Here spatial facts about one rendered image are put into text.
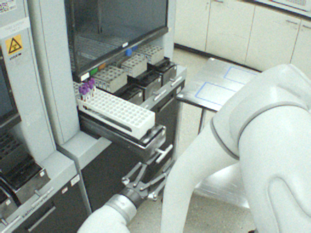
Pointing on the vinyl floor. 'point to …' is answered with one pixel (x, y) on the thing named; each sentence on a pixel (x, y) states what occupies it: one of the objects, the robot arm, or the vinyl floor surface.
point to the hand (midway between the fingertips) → (161, 164)
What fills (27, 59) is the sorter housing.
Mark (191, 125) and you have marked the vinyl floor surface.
